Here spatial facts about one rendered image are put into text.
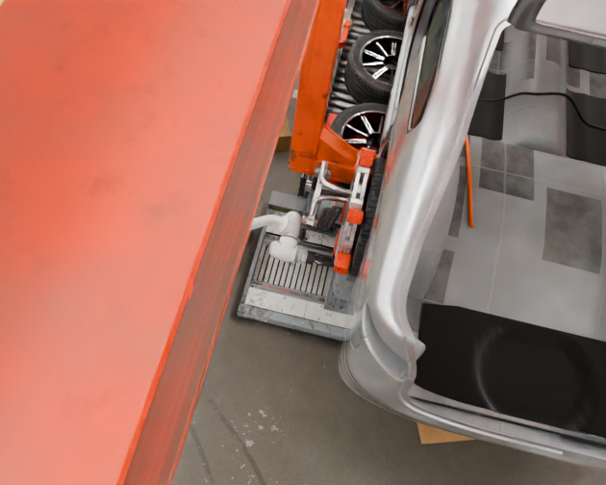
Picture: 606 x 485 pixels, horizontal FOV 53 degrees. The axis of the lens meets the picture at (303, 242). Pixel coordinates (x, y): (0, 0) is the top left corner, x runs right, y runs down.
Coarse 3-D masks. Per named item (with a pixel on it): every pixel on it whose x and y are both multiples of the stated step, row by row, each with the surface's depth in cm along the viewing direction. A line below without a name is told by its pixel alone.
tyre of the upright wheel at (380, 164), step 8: (376, 160) 320; (384, 160) 320; (376, 168) 310; (384, 168) 310; (368, 176) 344; (376, 176) 306; (376, 184) 303; (376, 192) 301; (368, 200) 301; (376, 200) 300; (368, 208) 300; (368, 216) 299; (368, 224) 300; (360, 232) 304; (368, 232) 300; (360, 240) 303; (360, 248) 305; (360, 256) 307; (352, 264) 314; (360, 264) 311; (352, 272) 321
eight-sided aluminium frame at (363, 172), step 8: (360, 168) 314; (368, 168) 317; (360, 176) 314; (352, 184) 348; (360, 184) 346; (352, 192) 307; (352, 200) 304; (360, 200) 304; (360, 208) 304; (344, 224) 308; (344, 232) 308; (352, 232) 307; (344, 240) 308; (352, 240) 308; (336, 248) 347; (344, 248) 348
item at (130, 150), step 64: (64, 0) 57; (128, 0) 58; (192, 0) 58; (256, 0) 59; (320, 0) 97; (0, 64) 52; (64, 64) 53; (128, 64) 54; (192, 64) 54; (256, 64) 55; (0, 128) 49; (64, 128) 49; (128, 128) 50; (192, 128) 51; (256, 128) 81; (0, 192) 46; (64, 192) 46; (128, 192) 47; (192, 192) 48; (256, 192) 76; (0, 256) 43; (64, 256) 44; (128, 256) 44; (192, 256) 45; (0, 320) 41; (64, 320) 42; (128, 320) 42; (192, 320) 66; (0, 384) 39; (64, 384) 39; (128, 384) 40; (192, 384) 63; (0, 448) 37; (64, 448) 38; (128, 448) 38
